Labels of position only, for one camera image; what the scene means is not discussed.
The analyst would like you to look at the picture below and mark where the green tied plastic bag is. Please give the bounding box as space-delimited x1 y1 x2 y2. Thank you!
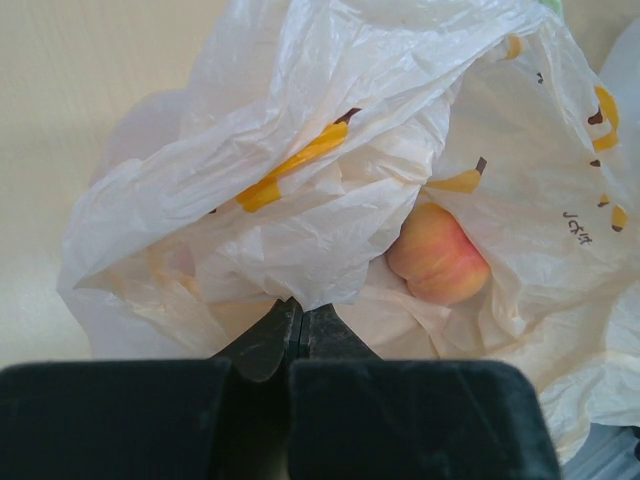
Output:
538 0 563 16

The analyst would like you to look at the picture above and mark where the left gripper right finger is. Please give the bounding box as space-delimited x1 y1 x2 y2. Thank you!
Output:
288 305 561 479

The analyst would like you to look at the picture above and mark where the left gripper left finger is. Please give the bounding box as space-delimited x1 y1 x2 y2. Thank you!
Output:
1 300 300 479

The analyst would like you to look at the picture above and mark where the white banana-print plastic bag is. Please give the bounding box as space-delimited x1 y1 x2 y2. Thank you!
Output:
58 1 639 461

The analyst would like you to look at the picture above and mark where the red yellow peach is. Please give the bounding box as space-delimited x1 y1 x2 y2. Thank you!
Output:
386 203 491 306

